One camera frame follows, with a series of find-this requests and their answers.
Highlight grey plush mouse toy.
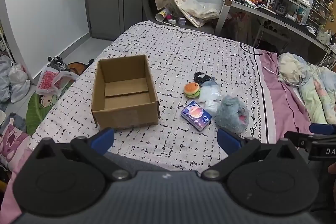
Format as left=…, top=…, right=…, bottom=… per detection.
left=215, top=95, right=249, bottom=134

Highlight blue tissue pack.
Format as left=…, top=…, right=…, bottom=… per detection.
left=181, top=101, right=212, bottom=132

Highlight white plastic bag packet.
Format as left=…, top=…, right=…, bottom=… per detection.
left=198, top=85, right=222, bottom=117

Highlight plush hamburger toy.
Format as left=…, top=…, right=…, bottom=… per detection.
left=183, top=82, right=201, bottom=99

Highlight pink bed sheet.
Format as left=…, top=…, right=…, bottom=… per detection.
left=258, top=51, right=311, bottom=143

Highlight brown cardboard box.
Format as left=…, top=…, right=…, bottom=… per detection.
left=91, top=55, right=160, bottom=130

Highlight pastel crumpled blanket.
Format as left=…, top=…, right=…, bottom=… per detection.
left=277, top=53, right=335, bottom=124

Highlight green cartoon floor mat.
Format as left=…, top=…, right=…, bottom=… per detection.
left=25, top=81, right=73, bottom=135

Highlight white patterned bedspread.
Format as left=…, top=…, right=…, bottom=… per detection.
left=27, top=20, right=277, bottom=175

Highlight pink cartoon pillow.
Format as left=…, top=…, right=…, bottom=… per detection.
left=0, top=124, right=30, bottom=171

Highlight red white plastic bag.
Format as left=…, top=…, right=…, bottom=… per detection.
left=36, top=66, right=79, bottom=97

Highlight black lace scrunchie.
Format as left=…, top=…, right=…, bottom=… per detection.
left=194, top=72, right=212, bottom=86

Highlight sneakers on floor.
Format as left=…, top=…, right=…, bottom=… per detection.
left=47, top=56, right=70, bottom=72

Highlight white garbage bags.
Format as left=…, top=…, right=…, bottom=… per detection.
left=1, top=54, right=31, bottom=103

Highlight cream tote bag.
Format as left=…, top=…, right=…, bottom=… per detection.
left=172, top=0, right=221, bottom=28

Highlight rolled paper tube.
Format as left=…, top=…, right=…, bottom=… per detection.
left=155, top=8, right=171, bottom=22

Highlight white desk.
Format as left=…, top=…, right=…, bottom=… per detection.
left=214, top=0, right=327, bottom=50

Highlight black cable on bed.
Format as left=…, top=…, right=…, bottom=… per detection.
left=239, top=42, right=279, bottom=56

